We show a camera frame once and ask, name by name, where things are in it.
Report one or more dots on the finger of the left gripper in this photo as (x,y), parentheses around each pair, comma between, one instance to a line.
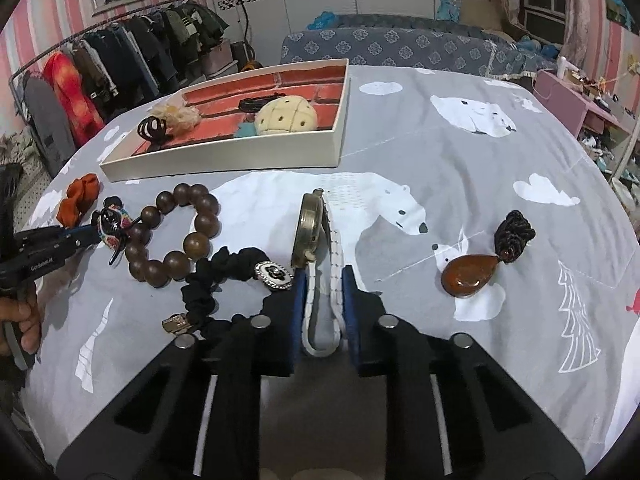
(81,237)

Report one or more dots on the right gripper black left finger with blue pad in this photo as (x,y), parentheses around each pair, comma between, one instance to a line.
(194,411)

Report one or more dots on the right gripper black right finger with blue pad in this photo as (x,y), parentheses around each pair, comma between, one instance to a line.
(452,412)

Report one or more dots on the colourful beaded hair clip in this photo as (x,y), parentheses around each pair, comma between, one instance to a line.
(113,223)

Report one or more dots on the orange fabric scrunchie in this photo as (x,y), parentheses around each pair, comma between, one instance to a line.
(80,196)

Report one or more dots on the cream lace scrunchie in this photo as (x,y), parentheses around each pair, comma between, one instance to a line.
(177,119)

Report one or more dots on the black scrunchie with brooch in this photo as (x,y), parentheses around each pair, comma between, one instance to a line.
(248,264)

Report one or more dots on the white strap gold watch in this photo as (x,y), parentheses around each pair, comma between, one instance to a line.
(317,251)

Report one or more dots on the person's left hand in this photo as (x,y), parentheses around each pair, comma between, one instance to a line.
(26,314)

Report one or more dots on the black hair claw clip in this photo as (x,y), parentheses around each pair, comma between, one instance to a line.
(153,130)

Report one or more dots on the amber pendant with black knot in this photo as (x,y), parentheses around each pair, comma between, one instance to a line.
(465,276)

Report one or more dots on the clothes rack with garments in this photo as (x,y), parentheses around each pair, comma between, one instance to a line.
(68,94)

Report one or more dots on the grey polar bear bedsheet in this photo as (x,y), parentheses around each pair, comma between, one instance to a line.
(431,163)

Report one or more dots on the garment steamer with yellow base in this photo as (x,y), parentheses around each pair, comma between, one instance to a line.
(246,52)

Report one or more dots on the pink shelf cabinet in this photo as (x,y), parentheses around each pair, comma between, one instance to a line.
(573,110)

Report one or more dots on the blue patterned sofa bed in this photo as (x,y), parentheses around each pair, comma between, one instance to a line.
(406,41)

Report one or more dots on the portrait poster on right wall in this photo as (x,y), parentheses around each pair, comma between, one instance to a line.
(617,11)

